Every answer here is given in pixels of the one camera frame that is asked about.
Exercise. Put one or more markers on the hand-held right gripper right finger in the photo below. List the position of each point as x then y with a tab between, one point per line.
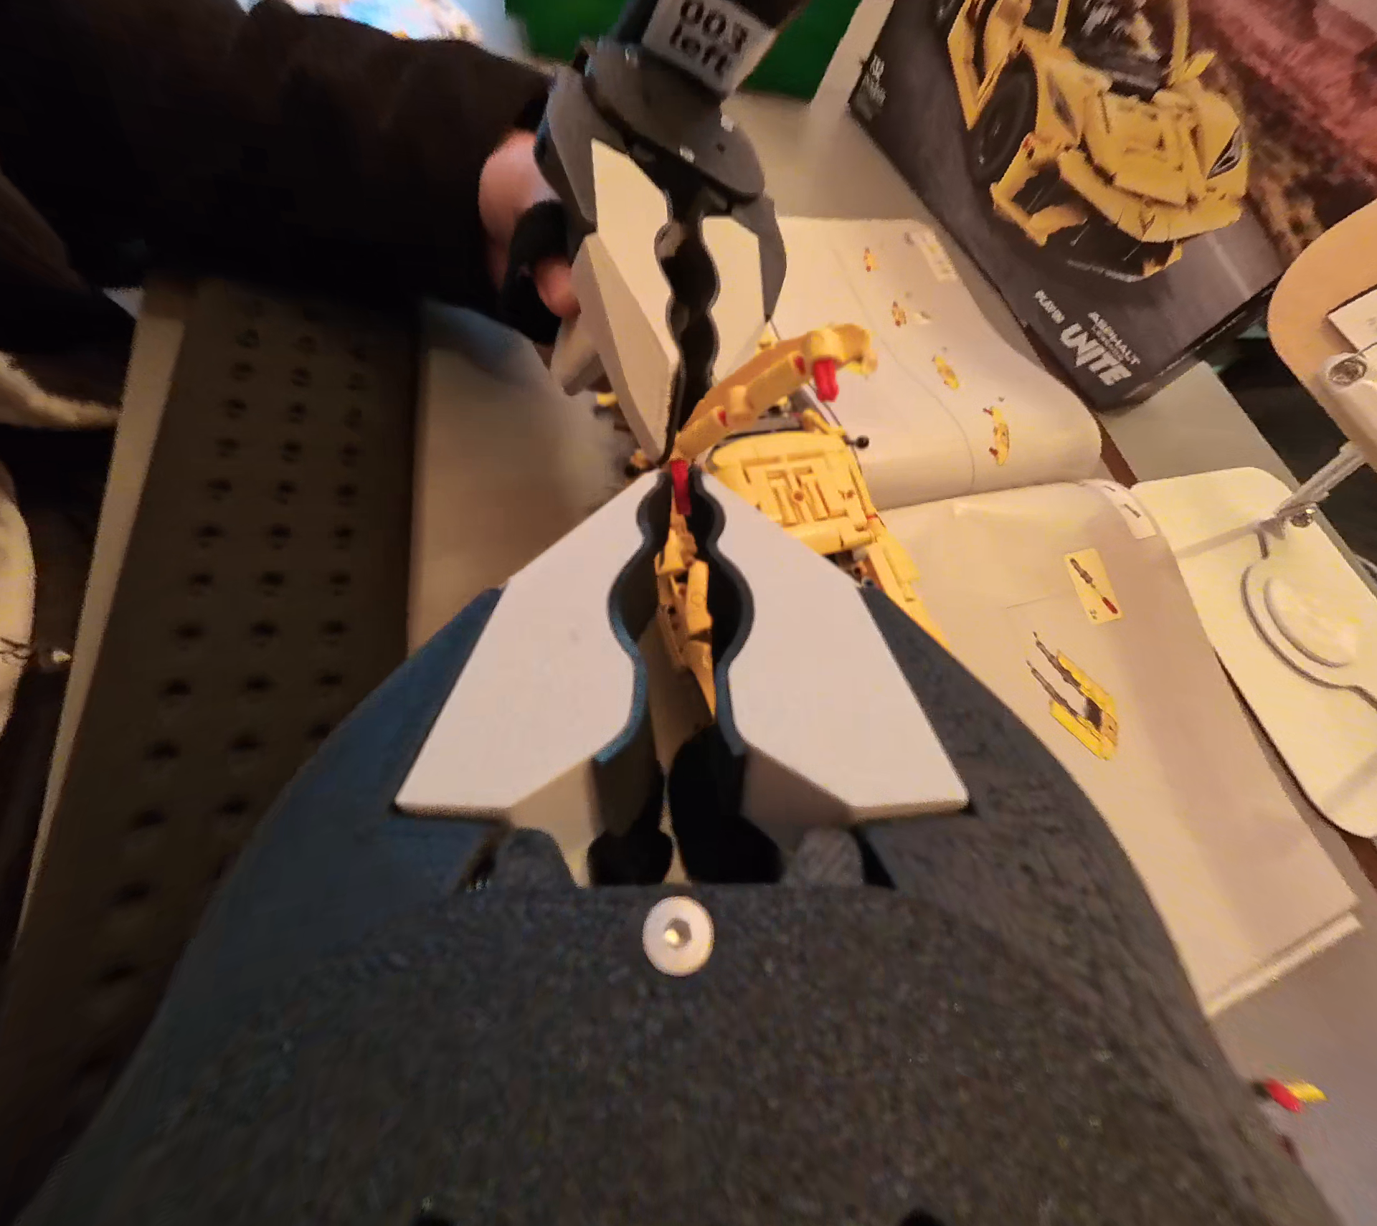
838	699

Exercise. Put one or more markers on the person's left hand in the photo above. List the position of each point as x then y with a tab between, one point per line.
512	193

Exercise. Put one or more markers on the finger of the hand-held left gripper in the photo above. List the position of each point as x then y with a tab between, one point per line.
629	300
766	263

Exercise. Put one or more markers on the scattered small brick pins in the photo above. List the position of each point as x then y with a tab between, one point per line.
1280	1095

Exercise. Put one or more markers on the dark perforated foam pad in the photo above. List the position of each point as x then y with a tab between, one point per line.
269	494

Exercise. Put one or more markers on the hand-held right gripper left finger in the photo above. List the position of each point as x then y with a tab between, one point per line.
516	699

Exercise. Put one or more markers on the colourful printed sheet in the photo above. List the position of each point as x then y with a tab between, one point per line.
367	0

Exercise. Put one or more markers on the grey desk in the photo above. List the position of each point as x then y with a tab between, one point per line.
494	515

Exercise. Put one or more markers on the yellow brick arm assembly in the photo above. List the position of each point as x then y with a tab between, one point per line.
753	382

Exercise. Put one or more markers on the wooden document stand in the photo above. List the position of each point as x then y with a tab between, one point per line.
1308	279

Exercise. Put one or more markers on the printed instruction sheet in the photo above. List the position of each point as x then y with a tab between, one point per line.
1355	316

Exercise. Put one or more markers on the toy car set box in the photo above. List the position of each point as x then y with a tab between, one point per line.
1075	117

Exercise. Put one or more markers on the open instruction booklet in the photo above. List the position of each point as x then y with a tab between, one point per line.
1182	816

